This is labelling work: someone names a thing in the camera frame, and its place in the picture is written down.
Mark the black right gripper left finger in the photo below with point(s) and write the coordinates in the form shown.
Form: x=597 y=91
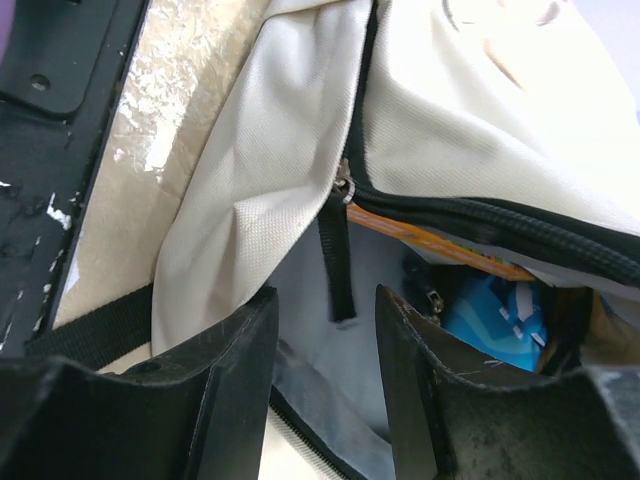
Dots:
x=196 y=411

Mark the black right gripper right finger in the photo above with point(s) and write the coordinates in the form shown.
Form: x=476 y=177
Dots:
x=457 y=413

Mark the blue pencil case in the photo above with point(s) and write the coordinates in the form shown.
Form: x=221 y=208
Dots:
x=501 y=318

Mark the orange green paperback book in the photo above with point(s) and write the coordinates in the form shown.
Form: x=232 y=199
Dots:
x=441 y=250

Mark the beige canvas backpack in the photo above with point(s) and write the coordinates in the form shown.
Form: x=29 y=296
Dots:
x=501 y=126

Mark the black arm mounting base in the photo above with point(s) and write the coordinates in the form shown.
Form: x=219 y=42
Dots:
x=61 y=78

